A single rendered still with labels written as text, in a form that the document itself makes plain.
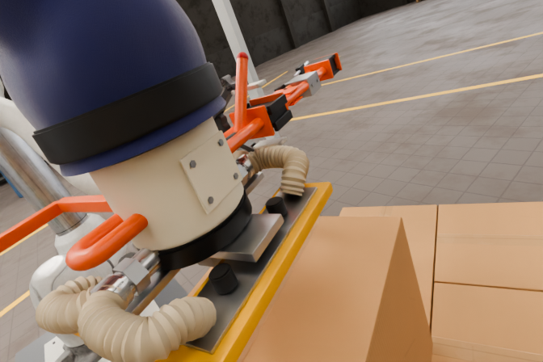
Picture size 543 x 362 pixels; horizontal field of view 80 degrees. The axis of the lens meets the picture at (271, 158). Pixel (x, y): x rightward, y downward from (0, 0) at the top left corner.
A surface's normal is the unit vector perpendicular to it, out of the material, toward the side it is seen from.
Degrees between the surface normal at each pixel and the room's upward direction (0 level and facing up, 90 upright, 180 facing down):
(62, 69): 83
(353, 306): 0
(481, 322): 0
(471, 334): 0
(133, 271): 60
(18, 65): 74
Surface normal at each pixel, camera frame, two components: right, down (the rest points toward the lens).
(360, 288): -0.34, -0.87
